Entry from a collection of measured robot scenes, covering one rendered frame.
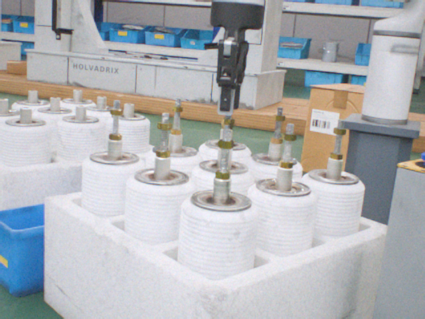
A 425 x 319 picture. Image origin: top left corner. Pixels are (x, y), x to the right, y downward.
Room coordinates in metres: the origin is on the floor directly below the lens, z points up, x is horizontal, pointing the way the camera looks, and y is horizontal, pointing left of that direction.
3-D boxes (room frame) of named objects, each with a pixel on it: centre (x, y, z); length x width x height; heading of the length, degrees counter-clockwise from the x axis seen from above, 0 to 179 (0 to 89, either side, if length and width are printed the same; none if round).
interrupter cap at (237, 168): (0.79, -0.02, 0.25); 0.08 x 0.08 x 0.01
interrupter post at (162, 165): (0.71, 0.07, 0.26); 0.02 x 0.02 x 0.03
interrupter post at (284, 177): (0.71, -0.10, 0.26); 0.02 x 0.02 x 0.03
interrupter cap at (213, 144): (0.96, -0.02, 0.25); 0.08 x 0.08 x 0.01
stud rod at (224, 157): (0.62, -0.01, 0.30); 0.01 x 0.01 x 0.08; 14
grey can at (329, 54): (5.40, -1.07, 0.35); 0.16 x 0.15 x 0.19; 69
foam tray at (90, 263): (0.79, -0.02, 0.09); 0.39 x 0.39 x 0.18; 44
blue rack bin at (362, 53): (5.32, -1.51, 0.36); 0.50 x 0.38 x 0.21; 159
